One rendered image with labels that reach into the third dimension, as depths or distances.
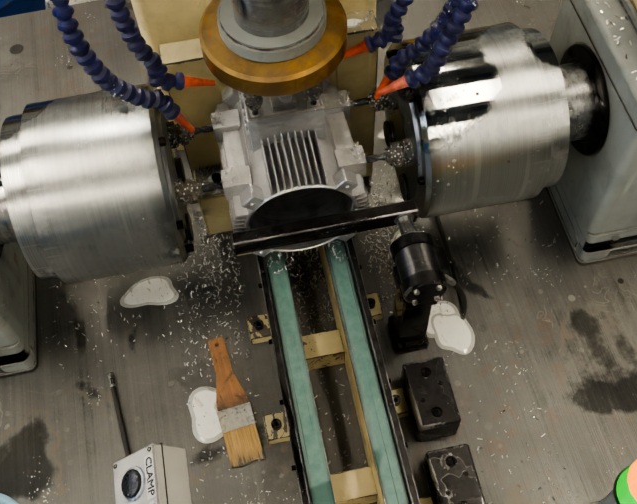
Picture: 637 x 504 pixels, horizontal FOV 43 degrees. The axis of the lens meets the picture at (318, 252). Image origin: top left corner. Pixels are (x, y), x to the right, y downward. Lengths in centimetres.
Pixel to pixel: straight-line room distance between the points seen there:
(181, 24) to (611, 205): 68
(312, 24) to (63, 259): 43
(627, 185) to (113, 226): 70
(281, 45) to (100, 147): 26
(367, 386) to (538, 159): 37
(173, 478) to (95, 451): 34
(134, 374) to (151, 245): 28
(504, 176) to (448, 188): 8
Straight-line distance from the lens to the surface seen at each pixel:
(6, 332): 123
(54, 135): 106
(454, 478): 113
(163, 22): 124
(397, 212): 110
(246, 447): 120
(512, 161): 109
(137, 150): 103
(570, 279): 135
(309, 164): 104
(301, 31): 97
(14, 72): 169
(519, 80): 109
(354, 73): 120
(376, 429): 108
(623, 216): 129
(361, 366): 111
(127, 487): 94
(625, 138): 114
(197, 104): 119
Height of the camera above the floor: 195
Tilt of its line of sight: 60 degrees down
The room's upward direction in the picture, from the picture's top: 4 degrees counter-clockwise
